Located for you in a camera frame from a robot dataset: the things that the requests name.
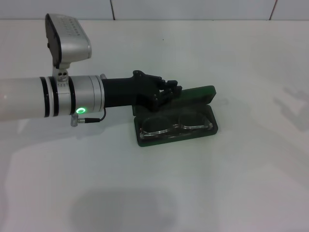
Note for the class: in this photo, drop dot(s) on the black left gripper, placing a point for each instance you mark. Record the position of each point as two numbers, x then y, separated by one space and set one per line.
125 91

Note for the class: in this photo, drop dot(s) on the green glasses case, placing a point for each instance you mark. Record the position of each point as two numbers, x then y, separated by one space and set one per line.
202 96

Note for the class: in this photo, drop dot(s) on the clear plastic glasses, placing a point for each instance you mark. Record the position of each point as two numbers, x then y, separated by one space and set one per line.
154 131

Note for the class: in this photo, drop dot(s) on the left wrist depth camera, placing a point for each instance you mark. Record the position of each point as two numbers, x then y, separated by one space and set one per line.
70 41

